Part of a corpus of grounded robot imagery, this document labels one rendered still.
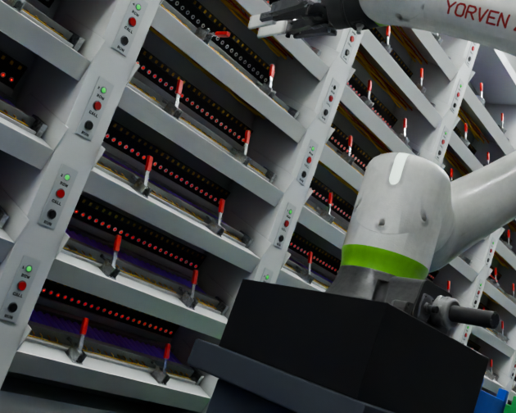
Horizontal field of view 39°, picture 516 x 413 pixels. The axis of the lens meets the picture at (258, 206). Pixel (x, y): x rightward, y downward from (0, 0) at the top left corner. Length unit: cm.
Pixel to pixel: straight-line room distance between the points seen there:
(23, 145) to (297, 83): 93
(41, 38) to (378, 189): 69
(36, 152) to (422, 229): 73
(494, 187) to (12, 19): 87
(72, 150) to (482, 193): 76
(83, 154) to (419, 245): 72
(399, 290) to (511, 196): 31
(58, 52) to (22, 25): 9
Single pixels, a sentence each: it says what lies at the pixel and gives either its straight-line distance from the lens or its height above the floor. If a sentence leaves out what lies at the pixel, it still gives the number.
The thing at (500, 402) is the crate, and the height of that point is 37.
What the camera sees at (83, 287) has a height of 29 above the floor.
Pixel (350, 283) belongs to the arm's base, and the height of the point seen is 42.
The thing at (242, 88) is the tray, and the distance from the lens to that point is 177.
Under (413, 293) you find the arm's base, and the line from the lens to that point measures 98.
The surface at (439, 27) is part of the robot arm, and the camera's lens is 122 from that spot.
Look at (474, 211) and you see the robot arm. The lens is 121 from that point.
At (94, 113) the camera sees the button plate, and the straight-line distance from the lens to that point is 147.
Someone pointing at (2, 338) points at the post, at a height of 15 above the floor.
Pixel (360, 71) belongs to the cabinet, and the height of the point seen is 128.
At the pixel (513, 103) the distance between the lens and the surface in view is 340.
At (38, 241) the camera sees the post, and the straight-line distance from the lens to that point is 143.
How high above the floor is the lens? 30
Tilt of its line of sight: 10 degrees up
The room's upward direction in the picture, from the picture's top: 20 degrees clockwise
